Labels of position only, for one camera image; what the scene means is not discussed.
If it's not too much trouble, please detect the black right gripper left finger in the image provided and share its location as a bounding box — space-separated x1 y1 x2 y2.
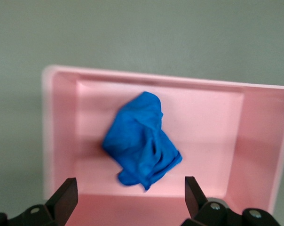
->
0 177 79 226

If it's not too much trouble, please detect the brown table cover sheet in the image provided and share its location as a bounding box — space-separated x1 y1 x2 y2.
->
0 0 284 226

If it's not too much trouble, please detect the blue glove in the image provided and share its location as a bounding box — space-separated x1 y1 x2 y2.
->
101 91 182 192

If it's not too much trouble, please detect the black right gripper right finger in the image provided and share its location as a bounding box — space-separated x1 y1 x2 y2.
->
181 176 282 226

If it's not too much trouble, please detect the pink plastic box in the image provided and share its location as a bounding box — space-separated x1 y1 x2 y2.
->
41 65 284 226

